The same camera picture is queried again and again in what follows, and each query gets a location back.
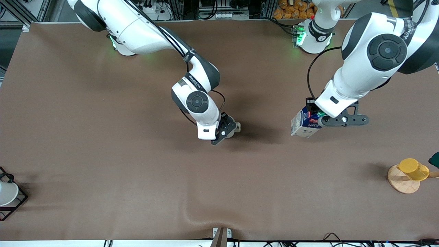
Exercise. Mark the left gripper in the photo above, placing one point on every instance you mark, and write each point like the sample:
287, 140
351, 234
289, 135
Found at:
310, 104

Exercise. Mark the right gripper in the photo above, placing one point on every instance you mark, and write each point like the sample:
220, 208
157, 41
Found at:
227, 120

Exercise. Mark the blue white milk carton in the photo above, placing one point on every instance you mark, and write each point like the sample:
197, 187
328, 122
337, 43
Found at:
305, 125

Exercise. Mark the white ceramic mug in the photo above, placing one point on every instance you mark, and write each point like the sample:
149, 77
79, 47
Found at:
237, 127

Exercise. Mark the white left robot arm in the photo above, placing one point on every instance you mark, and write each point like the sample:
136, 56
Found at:
387, 51

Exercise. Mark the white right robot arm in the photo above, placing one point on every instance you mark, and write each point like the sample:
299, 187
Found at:
137, 27

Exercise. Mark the yellow cup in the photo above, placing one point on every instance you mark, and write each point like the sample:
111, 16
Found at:
413, 168

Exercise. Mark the white cup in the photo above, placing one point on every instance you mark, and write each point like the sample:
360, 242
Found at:
7, 193

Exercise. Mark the orange snack bag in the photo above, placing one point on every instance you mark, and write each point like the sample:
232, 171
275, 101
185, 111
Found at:
291, 10

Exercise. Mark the brown table cloth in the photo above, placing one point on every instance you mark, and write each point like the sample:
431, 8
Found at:
103, 137

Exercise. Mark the long white power strip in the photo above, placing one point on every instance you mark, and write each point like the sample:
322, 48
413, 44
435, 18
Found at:
223, 15

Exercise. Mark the wooden mug stand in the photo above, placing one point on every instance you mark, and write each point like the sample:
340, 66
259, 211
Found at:
401, 183

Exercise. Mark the white power strip with plugs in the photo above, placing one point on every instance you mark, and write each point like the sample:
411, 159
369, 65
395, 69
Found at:
157, 12

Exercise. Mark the dark green object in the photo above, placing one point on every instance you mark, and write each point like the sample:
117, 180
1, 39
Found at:
435, 160

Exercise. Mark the gray mounting bracket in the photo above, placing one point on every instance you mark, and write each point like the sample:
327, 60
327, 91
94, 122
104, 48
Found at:
228, 233

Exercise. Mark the brown camera pole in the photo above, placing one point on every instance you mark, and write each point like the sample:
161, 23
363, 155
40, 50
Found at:
219, 240

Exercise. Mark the aluminium frame profile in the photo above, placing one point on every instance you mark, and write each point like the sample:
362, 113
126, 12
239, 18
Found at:
41, 10

